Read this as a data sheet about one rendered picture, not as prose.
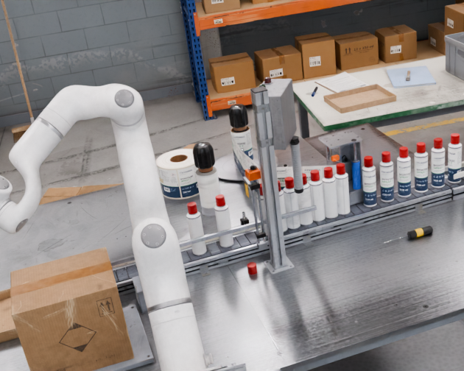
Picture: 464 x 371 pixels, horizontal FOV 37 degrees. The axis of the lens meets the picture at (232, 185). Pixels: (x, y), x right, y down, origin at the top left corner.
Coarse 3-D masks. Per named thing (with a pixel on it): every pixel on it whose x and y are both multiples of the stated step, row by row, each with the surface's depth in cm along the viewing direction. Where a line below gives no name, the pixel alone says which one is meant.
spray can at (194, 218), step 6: (192, 204) 246; (192, 210) 245; (186, 216) 247; (192, 216) 246; (198, 216) 246; (192, 222) 247; (198, 222) 247; (192, 228) 248; (198, 228) 248; (192, 234) 249; (198, 234) 249; (192, 246) 252; (198, 246) 251; (204, 246) 252; (198, 252) 252; (204, 252) 253
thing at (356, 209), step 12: (396, 192) 277; (432, 192) 273; (360, 204) 272; (384, 204) 269; (348, 216) 264; (300, 228) 261; (240, 240) 259; (252, 240) 258; (192, 252) 256; (216, 252) 253; (120, 276) 248; (132, 276) 247
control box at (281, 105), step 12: (276, 84) 230; (288, 84) 229; (276, 96) 220; (288, 96) 229; (276, 108) 222; (288, 108) 229; (276, 120) 224; (288, 120) 230; (276, 132) 226; (288, 132) 230; (276, 144) 228; (288, 144) 230
